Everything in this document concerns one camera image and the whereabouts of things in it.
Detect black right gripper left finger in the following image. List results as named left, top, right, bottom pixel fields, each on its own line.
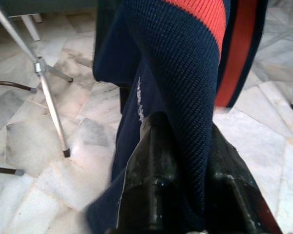
left=107, top=111, right=193, bottom=234

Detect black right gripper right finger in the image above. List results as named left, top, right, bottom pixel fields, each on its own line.
left=206, top=125, right=284, bottom=234

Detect navy sweater with red stripe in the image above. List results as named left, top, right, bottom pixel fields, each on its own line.
left=85, top=0, right=269, bottom=234

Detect grey seat with white leg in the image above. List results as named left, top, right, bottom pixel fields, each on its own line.
left=0, top=0, right=105, bottom=41

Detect dark metal table legs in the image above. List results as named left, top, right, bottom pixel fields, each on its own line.
left=0, top=79, right=38, bottom=176

